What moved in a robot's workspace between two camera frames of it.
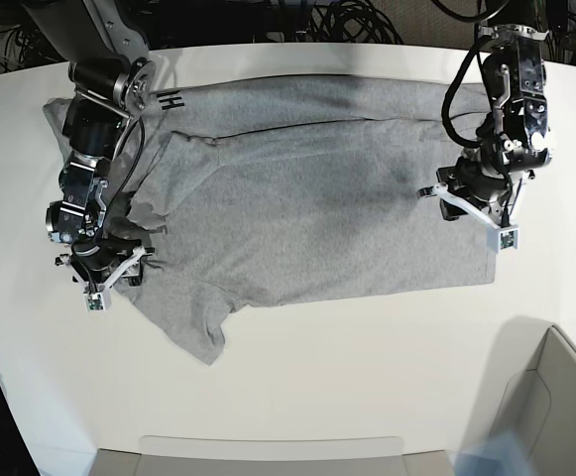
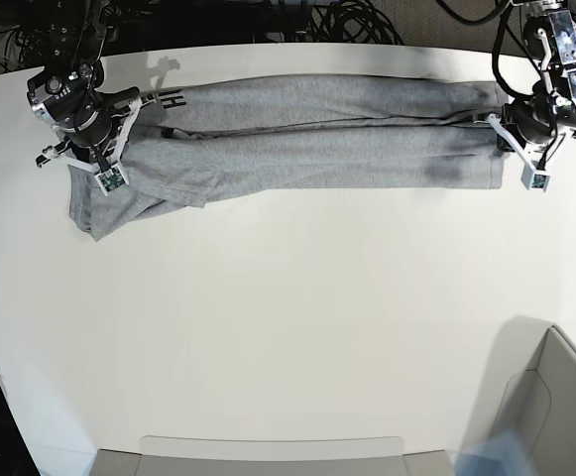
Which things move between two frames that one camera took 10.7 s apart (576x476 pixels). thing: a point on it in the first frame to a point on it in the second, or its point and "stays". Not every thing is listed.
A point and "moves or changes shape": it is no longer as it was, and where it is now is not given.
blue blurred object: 503,454 stays
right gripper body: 97,264 to 95,138
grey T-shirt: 285,190 moves or changes shape
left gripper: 486,195 to 526,126
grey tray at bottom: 268,455 stays
